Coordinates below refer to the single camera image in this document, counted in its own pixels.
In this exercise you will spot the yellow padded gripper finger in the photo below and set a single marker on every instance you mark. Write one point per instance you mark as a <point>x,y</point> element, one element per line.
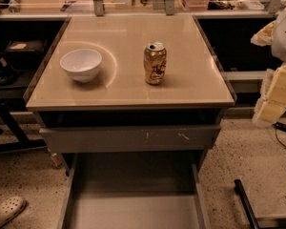
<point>264,36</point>
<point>271,105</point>

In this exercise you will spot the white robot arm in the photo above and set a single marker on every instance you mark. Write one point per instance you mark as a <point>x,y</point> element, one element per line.
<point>278,46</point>

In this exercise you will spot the white croc shoe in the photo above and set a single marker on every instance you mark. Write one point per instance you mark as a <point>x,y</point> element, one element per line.
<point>10,209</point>

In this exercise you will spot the black power adapter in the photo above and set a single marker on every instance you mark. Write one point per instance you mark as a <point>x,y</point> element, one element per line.
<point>281,126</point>

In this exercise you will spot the orange soda can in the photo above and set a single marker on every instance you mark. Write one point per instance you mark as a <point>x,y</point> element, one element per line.
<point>155,59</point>

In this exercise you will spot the grey drawer cabinet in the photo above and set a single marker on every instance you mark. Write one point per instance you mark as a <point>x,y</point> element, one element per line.
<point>193,91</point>

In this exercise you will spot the open middle drawer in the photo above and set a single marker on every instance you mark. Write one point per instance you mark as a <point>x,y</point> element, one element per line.
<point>148,190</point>

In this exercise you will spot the black metal bar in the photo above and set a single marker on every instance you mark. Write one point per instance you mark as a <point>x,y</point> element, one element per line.
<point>246,204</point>

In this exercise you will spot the white bowl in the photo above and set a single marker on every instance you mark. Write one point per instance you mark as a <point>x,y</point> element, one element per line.
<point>82,65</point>

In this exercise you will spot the grey top drawer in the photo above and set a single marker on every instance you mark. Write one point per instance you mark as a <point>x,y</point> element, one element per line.
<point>130,138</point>

